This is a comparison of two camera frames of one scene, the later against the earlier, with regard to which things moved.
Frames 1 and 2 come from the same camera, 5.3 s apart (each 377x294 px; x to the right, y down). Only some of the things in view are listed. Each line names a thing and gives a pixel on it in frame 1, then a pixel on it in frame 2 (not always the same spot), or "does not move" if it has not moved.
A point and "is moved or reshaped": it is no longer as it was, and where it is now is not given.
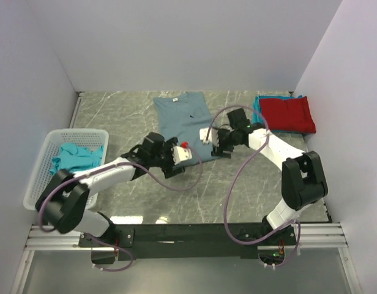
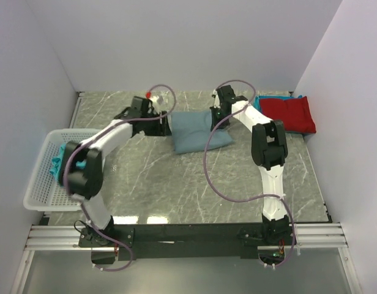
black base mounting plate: (186, 241) does not move
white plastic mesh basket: (90, 138) does not move
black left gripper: (167, 169) to (161, 129)
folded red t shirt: (291, 115) does not move
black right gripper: (218, 151) to (215, 121)
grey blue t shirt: (182, 116) is moved or reshaped
